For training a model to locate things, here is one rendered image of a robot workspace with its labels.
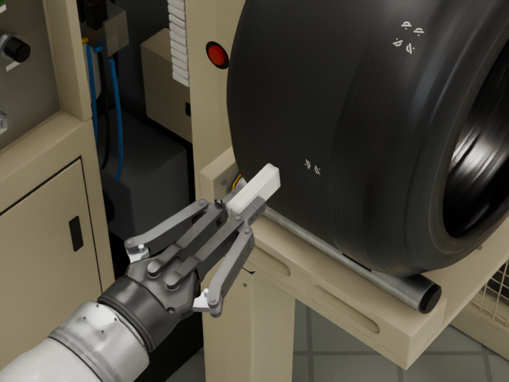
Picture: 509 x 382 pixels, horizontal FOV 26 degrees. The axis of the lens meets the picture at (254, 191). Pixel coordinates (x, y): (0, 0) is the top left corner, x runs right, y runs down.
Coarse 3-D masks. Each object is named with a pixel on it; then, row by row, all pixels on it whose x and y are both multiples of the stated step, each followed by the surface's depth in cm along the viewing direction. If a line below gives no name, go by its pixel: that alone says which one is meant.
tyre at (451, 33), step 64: (256, 0) 125; (320, 0) 119; (384, 0) 116; (448, 0) 114; (256, 64) 125; (320, 64) 120; (384, 64) 116; (448, 64) 115; (256, 128) 129; (320, 128) 122; (384, 128) 117; (448, 128) 119; (320, 192) 127; (384, 192) 122; (448, 192) 161; (384, 256) 132; (448, 256) 141
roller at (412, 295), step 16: (240, 176) 162; (288, 224) 157; (320, 240) 154; (336, 256) 154; (368, 272) 151; (384, 288) 150; (400, 288) 148; (416, 288) 147; (432, 288) 147; (416, 304) 147; (432, 304) 149
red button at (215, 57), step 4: (212, 48) 159; (216, 48) 158; (208, 52) 160; (212, 52) 159; (216, 52) 158; (220, 52) 158; (212, 56) 160; (216, 56) 159; (220, 56) 158; (224, 56) 158; (212, 60) 160; (216, 60) 159; (220, 60) 159; (224, 60) 159; (220, 64) 160
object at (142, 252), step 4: (140, 248) 112; (144, 248) 113; (128, 252) 113; (132, 252) 113; (136, 252) 113; (140, 252) 113; (144, 252) 113; (148, 252) 113; (132, 256) 113; (136, 256) 113; (140, 256) 113; (144, 256) 113; (148, 256) 114; (132, 260) 112; (136, 260) 112
